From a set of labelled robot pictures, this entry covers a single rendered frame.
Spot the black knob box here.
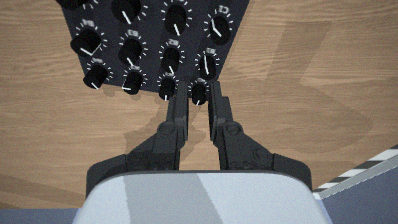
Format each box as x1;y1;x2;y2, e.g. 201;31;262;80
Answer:
55;0;250;105

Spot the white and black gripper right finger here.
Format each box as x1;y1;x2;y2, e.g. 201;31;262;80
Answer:
208;81;313;194

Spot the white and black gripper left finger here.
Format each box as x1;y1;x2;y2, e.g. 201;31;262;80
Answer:
86;81;189;199

